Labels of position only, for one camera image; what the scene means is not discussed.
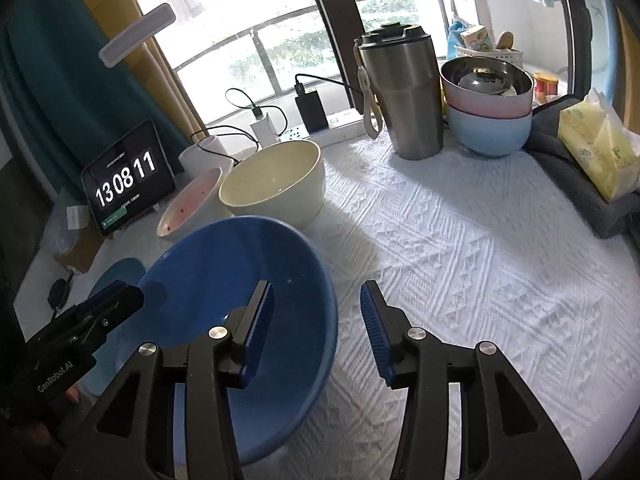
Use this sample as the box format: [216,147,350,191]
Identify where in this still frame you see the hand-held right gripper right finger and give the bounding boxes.
[360,280,582,480]

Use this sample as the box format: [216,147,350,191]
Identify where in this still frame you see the blue packet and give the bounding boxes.
[447,20,468,58]

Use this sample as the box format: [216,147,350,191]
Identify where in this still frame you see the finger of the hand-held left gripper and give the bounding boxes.
[75,280,147,335]

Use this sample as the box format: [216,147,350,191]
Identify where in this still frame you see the small white box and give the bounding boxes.
[66,205,91,231]

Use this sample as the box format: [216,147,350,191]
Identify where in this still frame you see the cream bowl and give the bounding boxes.
[219,140,327,231]

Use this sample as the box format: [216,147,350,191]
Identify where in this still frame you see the steel tumbler black lid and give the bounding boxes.
[354,22,445,161]

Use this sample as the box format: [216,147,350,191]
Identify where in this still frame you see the black round object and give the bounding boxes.
[48,278,69,308]

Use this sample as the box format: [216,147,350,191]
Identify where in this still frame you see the black window frame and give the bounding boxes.
[300,0,591,111]

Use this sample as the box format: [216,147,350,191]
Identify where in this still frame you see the pink bowl steel lined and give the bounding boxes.
[440,56,534,120]

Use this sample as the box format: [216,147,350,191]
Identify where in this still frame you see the red lidded jar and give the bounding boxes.
[532,71,561,103]

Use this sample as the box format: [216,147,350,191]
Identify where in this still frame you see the yellow curtain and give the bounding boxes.
[65,0,206,136]

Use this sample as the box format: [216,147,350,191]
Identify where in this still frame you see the small printed box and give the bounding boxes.
[460,25,488,53]

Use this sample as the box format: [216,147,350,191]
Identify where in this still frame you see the large dark blue bowl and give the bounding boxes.
[135,216,338,463]

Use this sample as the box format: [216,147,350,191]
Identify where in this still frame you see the white plastic basket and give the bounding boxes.
[454,45,524,73]

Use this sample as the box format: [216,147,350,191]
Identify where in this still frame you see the white charger plug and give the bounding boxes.
[250,114,281,143]

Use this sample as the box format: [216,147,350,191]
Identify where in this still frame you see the yellow tissue pack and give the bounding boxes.
[556,87,640,202]

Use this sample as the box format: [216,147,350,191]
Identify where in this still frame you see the white power strip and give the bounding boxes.
[277,107,373,148]

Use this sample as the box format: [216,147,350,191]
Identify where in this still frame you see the teal curtain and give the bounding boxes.
[0,0,186,211]

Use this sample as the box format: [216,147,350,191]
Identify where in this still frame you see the oval blue plate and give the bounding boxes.
[81,257,147,401]

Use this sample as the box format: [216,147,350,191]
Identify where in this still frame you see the dark grey towel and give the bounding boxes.
[522,95,640,240]

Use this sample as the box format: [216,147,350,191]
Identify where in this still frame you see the pink bowl white outside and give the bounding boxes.
[156,167,224,238]

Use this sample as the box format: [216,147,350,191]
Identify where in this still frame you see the black cable of white charger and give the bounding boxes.
[191,88,288,156]

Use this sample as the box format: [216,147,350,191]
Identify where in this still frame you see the white textured tablecloth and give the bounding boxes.
[15,125,640,480]

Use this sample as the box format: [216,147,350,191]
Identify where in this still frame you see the cardboard box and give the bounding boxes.
[54,230,106,273]

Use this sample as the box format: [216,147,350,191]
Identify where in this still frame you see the white desk lamp head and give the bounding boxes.
[98,3,176,66]

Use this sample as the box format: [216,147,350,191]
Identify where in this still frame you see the light blue bowl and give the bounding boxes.
[445,102,532,158]

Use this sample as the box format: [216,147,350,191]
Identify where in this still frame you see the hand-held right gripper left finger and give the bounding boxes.
[52,280,275,480]

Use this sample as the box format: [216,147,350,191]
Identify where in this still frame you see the black charger block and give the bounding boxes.
[295,87,328,133]

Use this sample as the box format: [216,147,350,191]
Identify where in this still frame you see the tablet showing clock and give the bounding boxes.
[81,120,177,237]

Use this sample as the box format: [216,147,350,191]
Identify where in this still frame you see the clear plastic bag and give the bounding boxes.
[42,187,86,256]

